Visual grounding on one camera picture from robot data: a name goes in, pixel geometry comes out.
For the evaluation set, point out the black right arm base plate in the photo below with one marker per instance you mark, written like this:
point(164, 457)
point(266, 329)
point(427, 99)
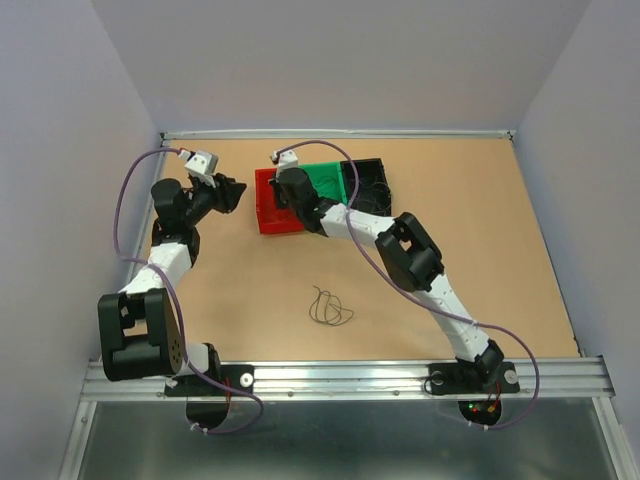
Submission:
point(452, 378)

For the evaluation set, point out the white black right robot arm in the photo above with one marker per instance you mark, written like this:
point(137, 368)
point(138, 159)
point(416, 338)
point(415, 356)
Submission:
point(411, 260)

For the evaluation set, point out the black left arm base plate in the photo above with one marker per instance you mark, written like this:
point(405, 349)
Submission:
point(235, 375)

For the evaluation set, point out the black plastic bin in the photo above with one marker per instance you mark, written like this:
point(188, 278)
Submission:
point(374, 194)

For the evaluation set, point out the aluminium front mounting rail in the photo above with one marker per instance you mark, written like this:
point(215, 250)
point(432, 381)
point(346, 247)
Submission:
point(359, 381)

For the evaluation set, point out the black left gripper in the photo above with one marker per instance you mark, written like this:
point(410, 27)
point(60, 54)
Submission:
point(226, 193)

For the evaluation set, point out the red plastic bin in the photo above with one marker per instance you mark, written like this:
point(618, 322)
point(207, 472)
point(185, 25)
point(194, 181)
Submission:
point(272, 220)

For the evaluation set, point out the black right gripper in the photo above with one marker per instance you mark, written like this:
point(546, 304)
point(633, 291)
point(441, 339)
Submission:
point(277, 188)

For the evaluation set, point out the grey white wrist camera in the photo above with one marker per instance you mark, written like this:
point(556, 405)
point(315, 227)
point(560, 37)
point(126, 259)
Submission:
point(201, 165)
point(284, 159)

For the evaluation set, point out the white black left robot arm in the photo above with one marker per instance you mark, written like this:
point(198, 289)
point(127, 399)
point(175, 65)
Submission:
point(142, 327)

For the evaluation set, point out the aluminium table edge frame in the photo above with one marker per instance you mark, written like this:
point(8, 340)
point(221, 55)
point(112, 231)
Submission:
point(328, 137)

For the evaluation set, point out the grey white left wrist camera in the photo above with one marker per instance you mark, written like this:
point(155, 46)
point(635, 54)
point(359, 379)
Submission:
point(201, 165)

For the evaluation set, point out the grey white right wrist camera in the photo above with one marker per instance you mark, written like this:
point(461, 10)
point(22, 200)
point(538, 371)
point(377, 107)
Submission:
point(284, 159)

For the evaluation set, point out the green plastic bin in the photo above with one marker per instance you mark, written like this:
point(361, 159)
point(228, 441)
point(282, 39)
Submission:
point(327, 180)

